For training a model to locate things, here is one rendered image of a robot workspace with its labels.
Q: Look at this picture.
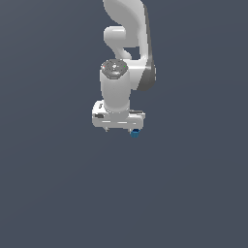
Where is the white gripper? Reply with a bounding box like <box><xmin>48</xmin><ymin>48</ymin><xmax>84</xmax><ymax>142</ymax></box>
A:
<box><xmin>91</xmin><ymin>100</ymin><xmax>146</xmax><ymax>133</ymax></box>

